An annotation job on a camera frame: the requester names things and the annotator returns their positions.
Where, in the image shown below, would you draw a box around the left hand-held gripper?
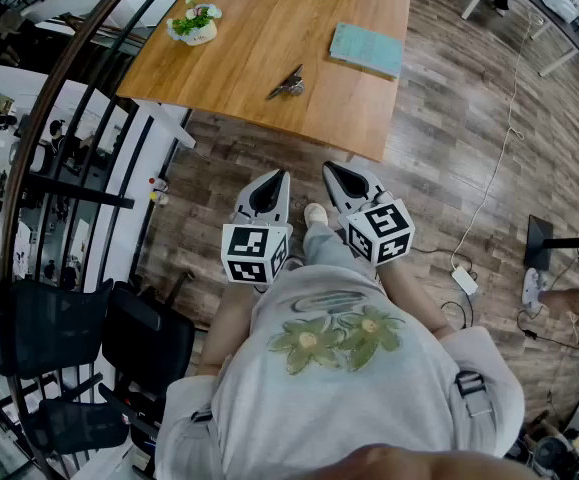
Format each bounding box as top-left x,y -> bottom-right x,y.
221,169 -> 293,287

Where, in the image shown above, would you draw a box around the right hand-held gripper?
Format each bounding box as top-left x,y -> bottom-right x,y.
322,161 -> 416,268

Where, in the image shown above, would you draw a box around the small grey metal tool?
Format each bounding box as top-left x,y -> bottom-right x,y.
264,64 -> 306,102

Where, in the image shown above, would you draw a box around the person's left forearm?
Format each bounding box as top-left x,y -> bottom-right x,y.
198,276 -> 270,375

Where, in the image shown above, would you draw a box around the person's right forearm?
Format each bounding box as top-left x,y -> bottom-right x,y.
376,257 -> 456,340

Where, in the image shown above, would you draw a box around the person's white shoe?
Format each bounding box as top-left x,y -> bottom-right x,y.
522,267 -> 550,314
303,202 -> 329,229

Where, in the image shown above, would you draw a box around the person's grey trousers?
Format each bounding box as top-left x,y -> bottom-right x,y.
301,220 -> 386,289

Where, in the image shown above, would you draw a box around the small red yellow toy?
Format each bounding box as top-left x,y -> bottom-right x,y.
147,176 -> 171,207

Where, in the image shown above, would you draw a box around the teal book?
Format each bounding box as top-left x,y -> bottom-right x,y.
328,21 -> 404,80

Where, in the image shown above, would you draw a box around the white power adapter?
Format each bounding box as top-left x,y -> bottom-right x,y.
451,265 -> 479,297

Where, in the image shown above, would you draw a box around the black mesh office chair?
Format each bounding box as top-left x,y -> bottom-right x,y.
101,287 -> 196,399
0,277 -> 115,382
21,397 -> 130,457

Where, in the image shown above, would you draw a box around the white pot with flowers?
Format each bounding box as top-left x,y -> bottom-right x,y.
166,0 -> 223,47

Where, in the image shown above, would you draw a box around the black table base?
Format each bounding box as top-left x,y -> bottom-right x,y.
524,214 -> 579,272

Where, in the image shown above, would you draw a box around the person's white flower-print shirt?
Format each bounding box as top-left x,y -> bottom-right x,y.
156,262 -> 526,480

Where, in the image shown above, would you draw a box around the white desk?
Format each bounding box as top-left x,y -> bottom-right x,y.
461,0 -> 579,78

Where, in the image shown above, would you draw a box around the dark railing with brown handrail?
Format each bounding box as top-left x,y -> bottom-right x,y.
0,0 -> 195,480

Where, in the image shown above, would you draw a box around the white cable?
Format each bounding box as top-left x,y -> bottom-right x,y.
449,10 -> 545,269

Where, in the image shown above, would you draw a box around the grey strap with black buckle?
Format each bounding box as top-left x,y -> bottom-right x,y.
454,370 -> 496,419

